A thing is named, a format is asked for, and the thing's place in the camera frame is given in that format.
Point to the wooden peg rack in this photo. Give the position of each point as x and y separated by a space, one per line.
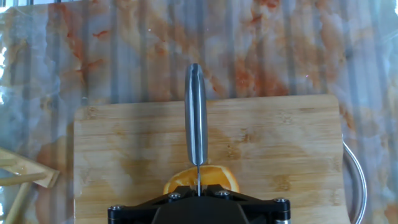
28 169

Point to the wooden cutting board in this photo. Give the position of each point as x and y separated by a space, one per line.
280 140

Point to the cut orange piece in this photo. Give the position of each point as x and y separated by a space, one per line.
217 177

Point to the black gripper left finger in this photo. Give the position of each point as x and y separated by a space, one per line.
133 214

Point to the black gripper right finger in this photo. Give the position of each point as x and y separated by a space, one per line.
267 214

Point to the steel cleaver knife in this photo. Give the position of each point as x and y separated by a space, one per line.
196 118

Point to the marble pattern plastic mat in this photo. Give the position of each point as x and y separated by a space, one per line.
124 62

